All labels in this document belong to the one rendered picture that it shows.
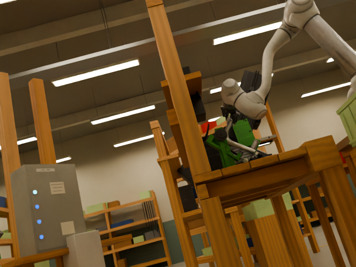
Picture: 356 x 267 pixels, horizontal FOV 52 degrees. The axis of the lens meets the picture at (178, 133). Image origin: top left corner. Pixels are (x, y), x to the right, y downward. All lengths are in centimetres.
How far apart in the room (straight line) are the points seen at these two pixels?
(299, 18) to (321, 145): 70
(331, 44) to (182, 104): 82
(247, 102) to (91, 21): 481
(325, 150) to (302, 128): 1040
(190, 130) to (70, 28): 497
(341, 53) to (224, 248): 112
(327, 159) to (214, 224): 61
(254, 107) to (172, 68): 49
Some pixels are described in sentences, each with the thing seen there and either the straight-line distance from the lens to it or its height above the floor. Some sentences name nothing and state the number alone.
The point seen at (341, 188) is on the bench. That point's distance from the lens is 185.
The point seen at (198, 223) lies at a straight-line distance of 626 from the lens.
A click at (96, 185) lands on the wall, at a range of 1190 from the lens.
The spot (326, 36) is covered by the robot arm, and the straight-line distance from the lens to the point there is 207.
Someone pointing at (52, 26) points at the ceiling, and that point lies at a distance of 671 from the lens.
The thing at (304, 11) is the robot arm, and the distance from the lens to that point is 210.
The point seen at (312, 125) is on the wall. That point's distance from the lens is 1236.
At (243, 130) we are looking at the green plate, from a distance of 248.
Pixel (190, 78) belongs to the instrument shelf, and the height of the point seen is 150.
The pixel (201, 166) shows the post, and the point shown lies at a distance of 176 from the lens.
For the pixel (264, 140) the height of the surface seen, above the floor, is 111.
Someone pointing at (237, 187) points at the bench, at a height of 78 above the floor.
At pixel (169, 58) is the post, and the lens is 195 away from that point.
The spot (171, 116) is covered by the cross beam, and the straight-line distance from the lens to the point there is 193.
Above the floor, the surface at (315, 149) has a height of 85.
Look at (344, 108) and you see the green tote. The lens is 163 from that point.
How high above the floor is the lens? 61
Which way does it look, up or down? 16 degrees up
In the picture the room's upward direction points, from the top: 15 degrees counter-clockwise
